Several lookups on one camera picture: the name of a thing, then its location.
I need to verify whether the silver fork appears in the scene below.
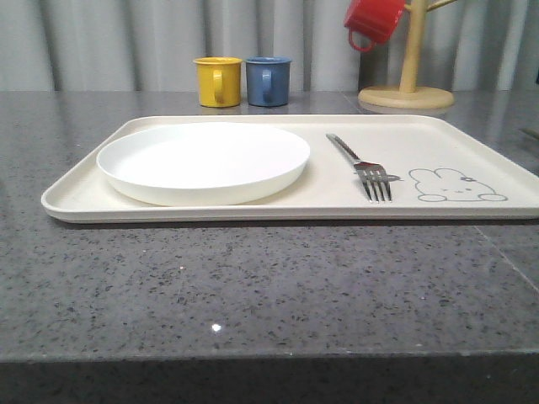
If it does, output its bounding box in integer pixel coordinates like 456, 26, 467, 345
326, 134, 392, 203

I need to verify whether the white round plate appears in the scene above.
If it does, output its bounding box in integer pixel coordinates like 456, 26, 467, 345
96, 122, 311, 206

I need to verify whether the yellow mug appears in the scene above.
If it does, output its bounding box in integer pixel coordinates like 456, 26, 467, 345
194, 56, 243, 108

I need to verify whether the red mug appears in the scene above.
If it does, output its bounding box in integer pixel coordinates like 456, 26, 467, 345
344, 0, 406, 52

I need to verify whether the blue mug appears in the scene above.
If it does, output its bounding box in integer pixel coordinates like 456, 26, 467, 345
245, 56, 291, 107

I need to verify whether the wooden mug tree stand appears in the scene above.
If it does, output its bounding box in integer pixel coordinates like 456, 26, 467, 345
358, 0, 454, 109

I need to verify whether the cream rabbit serving tray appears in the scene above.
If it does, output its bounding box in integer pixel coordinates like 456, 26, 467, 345
41, 114, 538, 223

